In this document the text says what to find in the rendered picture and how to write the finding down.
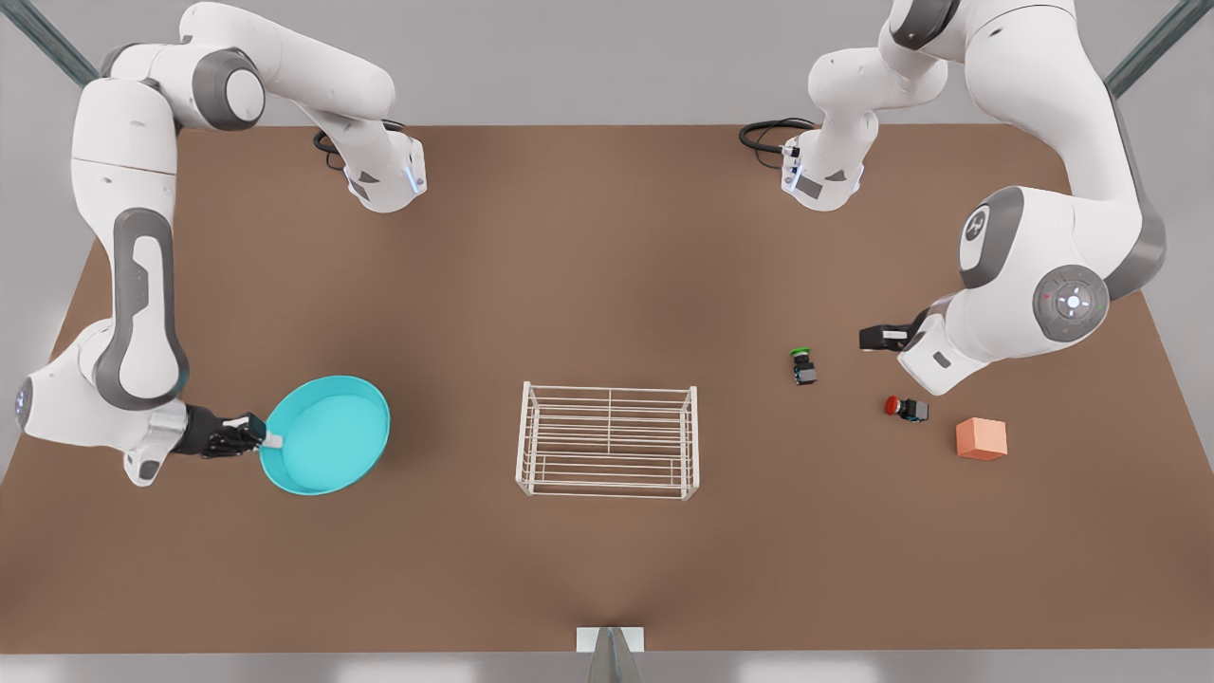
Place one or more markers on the silver frame post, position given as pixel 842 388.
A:
pixel 610 655
pixel 52 40
pixel 1157 43

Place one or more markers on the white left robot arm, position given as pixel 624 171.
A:
pixel 1034 256

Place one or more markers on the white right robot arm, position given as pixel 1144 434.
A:
pixel 133 142

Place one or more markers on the turquoise plate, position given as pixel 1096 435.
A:
pixel 327 433

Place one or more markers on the orange cube block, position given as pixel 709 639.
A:
pixel 982 438

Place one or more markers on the green button switch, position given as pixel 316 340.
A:
pixel 803 366

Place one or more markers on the red button switch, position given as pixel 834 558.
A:
pixel 908 408

